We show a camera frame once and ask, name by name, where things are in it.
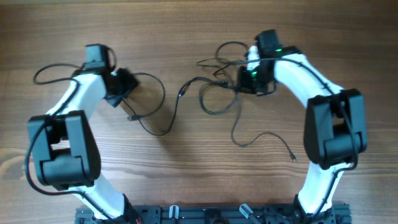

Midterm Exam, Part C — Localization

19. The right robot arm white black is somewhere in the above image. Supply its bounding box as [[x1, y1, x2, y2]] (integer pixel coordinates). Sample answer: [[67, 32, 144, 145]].
[[237, 29, 368, 223]]

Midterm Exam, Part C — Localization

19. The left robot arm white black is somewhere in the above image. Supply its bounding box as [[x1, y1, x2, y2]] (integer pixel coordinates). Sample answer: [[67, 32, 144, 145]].
[[25, 44, 143, 223]]

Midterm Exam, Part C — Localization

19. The black usb cable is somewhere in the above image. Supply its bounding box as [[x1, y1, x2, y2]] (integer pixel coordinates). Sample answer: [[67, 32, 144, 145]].
[[121, 72, 231, 137], [196, 40, 298, 162]]

